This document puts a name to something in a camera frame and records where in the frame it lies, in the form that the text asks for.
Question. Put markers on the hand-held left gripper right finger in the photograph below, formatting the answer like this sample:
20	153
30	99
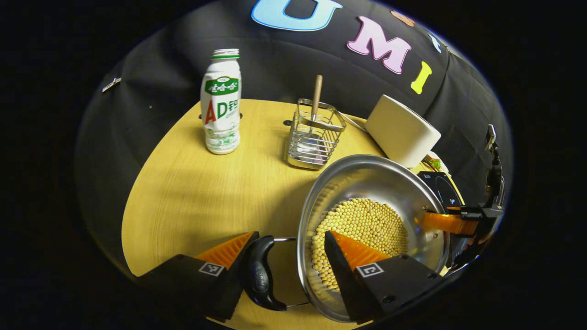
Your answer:
341	279

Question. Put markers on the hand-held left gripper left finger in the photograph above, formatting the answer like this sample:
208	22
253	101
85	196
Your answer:
229	284

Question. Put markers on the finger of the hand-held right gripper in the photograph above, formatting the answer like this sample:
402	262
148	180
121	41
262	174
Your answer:
447	223

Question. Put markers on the black induction cooktop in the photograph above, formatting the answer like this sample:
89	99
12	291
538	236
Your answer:
442	185

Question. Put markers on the pile of soybeans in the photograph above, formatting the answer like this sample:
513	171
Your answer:
367	224

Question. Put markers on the sandwich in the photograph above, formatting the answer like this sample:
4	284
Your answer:
435	162

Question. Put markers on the white toaster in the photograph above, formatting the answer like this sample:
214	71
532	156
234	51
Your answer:
401	133

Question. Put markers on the white milk bottle green label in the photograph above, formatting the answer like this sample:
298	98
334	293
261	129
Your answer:
221	110

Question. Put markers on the black backdrop cloth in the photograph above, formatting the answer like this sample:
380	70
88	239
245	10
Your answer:
284	68

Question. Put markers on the metal cloth clip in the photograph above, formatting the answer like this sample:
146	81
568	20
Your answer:
111	84

